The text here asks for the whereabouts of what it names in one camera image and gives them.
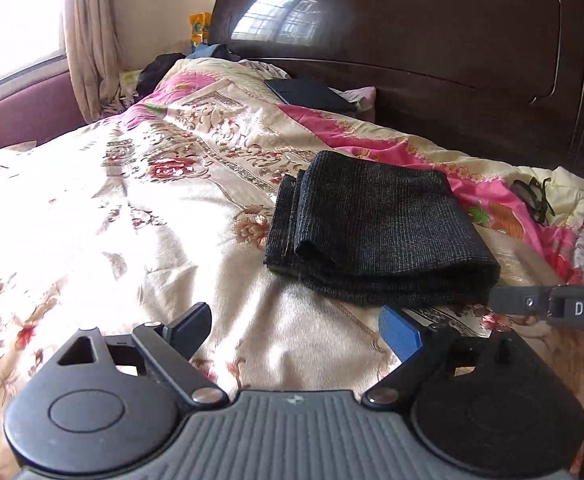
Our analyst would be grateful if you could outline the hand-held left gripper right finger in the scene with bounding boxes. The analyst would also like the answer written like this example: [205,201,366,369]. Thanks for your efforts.
[361,305,522,409]

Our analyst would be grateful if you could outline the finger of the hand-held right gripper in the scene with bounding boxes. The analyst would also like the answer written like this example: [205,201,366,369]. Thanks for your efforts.
[488,284,554,317]

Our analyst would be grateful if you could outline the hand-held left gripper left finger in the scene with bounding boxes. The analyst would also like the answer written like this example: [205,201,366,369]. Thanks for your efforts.
[57,301,230,408]

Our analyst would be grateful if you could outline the dark grey pants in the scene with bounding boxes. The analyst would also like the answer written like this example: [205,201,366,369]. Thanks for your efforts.
[263,150,502,309]

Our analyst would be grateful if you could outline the black eyeglasses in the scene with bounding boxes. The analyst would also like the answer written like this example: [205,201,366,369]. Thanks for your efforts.
[522,176,557,227]

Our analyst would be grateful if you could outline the beige floral bedspread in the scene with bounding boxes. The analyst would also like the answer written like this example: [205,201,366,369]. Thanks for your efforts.
[0,56,584,476]

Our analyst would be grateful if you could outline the pink pillow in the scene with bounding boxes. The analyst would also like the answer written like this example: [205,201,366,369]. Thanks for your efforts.
[341,86,377,112]

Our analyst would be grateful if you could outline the flat black box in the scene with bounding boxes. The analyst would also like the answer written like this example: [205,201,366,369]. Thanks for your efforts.
[263,78,359,114]

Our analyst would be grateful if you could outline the dark clothes heap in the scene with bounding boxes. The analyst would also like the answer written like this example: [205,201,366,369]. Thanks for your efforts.
[136,41,243,99]

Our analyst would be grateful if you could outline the maroon padded window ledge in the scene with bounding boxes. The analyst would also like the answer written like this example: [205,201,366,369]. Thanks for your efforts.
[0,67,86,162]

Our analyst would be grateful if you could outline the dark wooden headboard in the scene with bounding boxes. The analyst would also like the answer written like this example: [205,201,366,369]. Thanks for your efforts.
[211,0,584,192]

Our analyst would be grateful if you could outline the yellow packet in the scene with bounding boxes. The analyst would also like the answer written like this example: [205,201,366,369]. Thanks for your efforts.
[188,12,214,54]

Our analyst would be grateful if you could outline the beige curtain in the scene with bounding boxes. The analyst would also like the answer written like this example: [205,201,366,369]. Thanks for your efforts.
[63,0,126,124]

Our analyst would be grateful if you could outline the bright window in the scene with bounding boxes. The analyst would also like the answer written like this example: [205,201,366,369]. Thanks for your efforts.
[0,0,68,97]

